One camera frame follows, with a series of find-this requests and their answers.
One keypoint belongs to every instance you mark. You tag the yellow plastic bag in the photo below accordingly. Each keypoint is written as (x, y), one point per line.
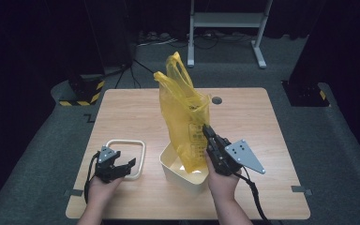
(181, 118)

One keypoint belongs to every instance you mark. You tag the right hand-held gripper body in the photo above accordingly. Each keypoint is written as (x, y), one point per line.
(222, 159)

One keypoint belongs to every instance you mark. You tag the white metal stand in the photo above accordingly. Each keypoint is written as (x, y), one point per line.
(225, 19)

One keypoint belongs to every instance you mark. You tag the black yellow striped stand base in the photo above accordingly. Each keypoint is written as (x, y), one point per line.
(306, 93)
(81, 93)

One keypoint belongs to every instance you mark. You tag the power strip with plugs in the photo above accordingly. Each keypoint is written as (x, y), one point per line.
(154, 37)

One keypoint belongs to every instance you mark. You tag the person's right hand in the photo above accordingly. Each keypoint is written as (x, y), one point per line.
(223, 187)

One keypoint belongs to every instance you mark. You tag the person's left hand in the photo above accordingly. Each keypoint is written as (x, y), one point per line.
(100, 190)

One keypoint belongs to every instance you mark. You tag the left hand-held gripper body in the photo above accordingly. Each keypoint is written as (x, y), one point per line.
(106, 170)

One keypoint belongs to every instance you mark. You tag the cream plastic bin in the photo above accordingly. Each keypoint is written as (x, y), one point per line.
(181, 178)

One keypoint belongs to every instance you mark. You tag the grey tape strip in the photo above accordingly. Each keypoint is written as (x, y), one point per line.
(75, 192)
(298, 188)

